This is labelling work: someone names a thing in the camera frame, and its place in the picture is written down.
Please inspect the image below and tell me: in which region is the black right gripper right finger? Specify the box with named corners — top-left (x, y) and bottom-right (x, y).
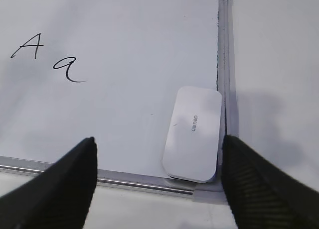
top-left (221, 135), bottom-right (319, 229)

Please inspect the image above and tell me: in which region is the white rectangular whiteboard eraser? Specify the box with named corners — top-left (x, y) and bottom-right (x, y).
top-left (162, 86), bottom-right (222, 183)

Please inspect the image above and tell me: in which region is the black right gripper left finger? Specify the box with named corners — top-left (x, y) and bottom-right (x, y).
top-left (0, 137), bottom-right (98, 229)

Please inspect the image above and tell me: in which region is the silver framed whiteboard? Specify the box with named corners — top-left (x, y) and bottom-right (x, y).
top-left (0, 0), bottom-right (231, 204)

